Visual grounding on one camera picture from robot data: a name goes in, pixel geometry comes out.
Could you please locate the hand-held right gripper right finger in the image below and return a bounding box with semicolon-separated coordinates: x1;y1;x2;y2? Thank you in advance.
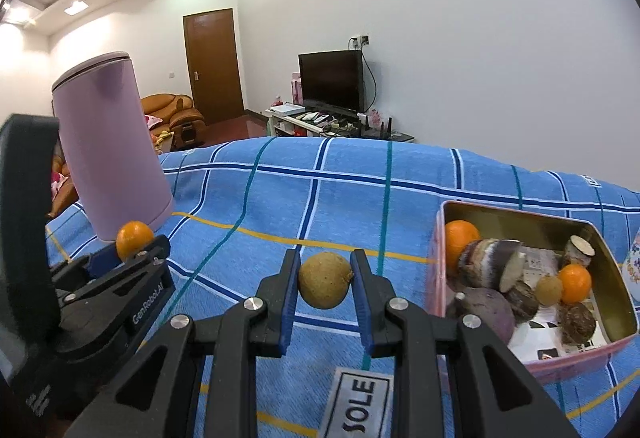
350;249;569;438

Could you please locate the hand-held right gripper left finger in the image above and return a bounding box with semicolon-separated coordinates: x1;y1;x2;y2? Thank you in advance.
62;249;302;438

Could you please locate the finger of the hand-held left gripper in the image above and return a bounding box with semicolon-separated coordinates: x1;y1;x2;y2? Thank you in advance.
55;238;173;351
50;245;122;294

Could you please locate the small orange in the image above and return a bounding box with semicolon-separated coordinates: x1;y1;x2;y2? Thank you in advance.
116;221;155;263

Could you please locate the yellow-brown longan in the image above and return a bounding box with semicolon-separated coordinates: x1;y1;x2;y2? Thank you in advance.
535;275;565;308
298;252;355;310

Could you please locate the purple turnip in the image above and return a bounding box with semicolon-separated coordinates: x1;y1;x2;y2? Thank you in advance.
447;287;516;346

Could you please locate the large orange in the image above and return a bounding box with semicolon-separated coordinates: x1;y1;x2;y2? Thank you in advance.
444;220;482;276

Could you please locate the large cut taro piece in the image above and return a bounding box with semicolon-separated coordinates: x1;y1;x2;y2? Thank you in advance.
457;239;527;293

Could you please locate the round dark brown taro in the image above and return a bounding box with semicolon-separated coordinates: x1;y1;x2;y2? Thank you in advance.
502;280;540;323

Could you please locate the medium orange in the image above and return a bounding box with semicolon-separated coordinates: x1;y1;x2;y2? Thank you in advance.
557;264;593;305

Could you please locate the small brown taro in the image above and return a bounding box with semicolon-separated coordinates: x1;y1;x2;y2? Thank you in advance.
557;302;597;346

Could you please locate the pink tin box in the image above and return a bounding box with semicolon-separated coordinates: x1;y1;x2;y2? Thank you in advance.
425;200;640;386

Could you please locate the short cut taro piece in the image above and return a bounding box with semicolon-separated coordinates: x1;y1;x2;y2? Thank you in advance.
562;235;597;270

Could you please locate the orange leather sofa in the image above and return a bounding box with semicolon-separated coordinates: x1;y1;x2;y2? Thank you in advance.
49;150;81;219

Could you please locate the purple electric kettle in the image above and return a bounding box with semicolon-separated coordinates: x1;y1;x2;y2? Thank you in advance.
51;51;175;243

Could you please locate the blue checked blanket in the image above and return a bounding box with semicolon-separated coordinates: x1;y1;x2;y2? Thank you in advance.
45;135;640;438

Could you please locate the orange leather armchair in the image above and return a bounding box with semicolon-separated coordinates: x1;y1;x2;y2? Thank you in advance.
140;93;206;148

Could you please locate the printed paper sheet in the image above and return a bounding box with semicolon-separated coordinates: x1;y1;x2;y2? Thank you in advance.
510;248;608;364

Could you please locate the white television stand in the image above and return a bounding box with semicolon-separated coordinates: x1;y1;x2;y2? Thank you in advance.
265;110;416;145

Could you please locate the black router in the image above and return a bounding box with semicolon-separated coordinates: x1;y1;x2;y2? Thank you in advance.
360;115;393;138

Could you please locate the row of remote controls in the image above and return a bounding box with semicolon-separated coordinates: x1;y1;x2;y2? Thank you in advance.
295;110;358;134

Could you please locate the brown wooden door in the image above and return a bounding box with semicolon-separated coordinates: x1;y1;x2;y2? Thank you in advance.
182;8;246;126

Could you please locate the black television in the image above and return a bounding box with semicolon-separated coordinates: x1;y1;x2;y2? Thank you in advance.
298;50;364;115

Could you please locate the white cup with blue print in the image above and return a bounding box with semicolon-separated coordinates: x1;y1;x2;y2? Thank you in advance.
620;225;640;304

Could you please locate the black television cable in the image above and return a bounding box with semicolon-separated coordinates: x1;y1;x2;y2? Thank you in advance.
361;45;379;114

